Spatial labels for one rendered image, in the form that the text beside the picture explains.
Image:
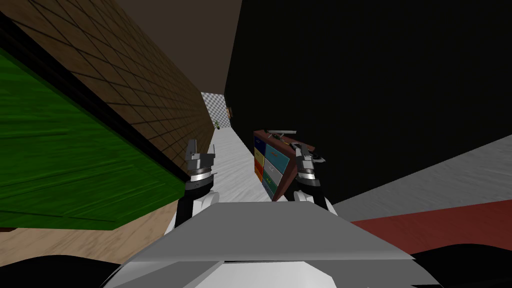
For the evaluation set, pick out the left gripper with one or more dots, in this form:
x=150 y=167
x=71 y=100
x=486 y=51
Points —
x=200 y=162

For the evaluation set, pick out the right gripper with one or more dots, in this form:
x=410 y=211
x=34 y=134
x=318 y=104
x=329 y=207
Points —
x=306 y=164

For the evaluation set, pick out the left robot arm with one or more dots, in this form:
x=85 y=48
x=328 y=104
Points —
x=184 y=210

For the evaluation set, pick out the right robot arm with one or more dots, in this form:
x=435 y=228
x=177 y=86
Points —
x=308 y=184

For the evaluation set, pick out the brown dresser with colourful drawers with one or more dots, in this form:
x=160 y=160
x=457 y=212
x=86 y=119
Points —
x=276 y=160

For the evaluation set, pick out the small green potted plant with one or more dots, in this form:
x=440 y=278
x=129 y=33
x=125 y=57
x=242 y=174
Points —
x=217 y=124

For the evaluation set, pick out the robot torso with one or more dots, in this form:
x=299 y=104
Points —
x=264 y=232

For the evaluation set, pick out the green door leaf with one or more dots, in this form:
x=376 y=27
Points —
x=72 y=168

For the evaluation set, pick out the dark red rug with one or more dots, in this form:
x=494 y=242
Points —
x=440 y=228

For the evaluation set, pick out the orange framed wall picture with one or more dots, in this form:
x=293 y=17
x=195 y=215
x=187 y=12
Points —
x=230 y=112

